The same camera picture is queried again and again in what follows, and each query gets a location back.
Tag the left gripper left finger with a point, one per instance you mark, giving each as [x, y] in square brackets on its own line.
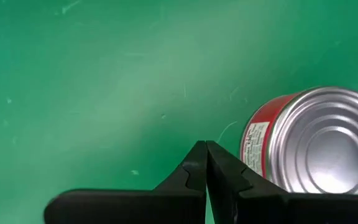
[172, 199]

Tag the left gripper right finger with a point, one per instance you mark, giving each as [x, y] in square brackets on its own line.
[244, 202]

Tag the red tuna can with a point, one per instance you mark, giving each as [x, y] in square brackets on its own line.
[319, 140]

